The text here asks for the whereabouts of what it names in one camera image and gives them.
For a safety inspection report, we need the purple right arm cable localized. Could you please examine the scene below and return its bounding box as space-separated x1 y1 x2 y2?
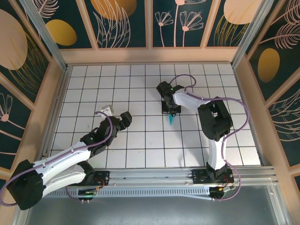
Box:
169 74 249 202

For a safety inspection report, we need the aluminium table side rail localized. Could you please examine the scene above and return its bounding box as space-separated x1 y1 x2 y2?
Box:
35 67 72 170

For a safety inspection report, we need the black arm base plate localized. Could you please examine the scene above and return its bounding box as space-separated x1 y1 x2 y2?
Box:
79 170 110 187
192 169 234 185

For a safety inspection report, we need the grey metal plate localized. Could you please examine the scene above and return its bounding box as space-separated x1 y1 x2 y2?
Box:
13 185 290 225

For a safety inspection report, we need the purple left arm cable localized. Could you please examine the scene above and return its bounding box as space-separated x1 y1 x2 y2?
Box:
0 111 113 207

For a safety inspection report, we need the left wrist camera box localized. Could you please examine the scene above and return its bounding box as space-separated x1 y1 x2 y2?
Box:
101 105 114 116

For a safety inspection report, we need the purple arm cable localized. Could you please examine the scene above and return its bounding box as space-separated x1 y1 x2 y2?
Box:
169 74 249 202
0 111 113 207

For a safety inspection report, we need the grey slotted cable duct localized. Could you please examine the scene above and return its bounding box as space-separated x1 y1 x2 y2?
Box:
42 187 213 201

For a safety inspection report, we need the aluminium frame post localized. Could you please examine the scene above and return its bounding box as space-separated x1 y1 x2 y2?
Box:
230 0 275 68
19 0 69 72

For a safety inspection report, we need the long aluminium mounting rail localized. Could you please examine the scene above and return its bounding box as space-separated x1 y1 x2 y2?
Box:
23 165 280 188

